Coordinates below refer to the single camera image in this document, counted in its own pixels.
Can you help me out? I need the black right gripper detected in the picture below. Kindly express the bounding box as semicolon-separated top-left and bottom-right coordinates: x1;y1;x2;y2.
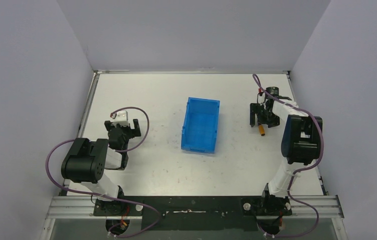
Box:
250;103;279;129

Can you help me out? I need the orange black screwdriver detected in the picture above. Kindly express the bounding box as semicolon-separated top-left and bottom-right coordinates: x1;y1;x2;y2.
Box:
258;123;266;136

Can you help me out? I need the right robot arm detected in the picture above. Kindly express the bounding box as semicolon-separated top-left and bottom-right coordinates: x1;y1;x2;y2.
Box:
249;97;322;215

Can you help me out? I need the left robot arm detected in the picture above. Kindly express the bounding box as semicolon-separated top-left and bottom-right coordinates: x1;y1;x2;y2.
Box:
61;118;142;216

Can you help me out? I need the blue plastic bin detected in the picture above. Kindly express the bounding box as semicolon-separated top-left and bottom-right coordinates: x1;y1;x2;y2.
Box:
180;97;220;154

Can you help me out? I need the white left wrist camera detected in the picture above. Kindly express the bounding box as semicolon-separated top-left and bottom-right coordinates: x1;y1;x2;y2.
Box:
111;110;130;127

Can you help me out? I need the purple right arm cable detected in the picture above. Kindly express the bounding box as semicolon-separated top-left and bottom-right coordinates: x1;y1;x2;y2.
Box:
252;73;325;239

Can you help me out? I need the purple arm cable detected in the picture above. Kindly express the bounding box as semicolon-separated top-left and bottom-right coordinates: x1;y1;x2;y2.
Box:
45;106;162;239
252;73;325;239

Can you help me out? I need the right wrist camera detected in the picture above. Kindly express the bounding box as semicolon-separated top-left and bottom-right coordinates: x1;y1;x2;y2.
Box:
265;86;292;101

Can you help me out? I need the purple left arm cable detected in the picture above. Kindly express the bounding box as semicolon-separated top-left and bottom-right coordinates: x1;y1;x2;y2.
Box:
45;106;162;239

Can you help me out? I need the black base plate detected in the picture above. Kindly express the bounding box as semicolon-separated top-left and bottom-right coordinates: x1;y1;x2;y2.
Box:
93;196;293;232

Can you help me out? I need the aluminium front rail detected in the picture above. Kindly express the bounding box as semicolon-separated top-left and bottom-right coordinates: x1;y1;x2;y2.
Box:
47;195;344;220

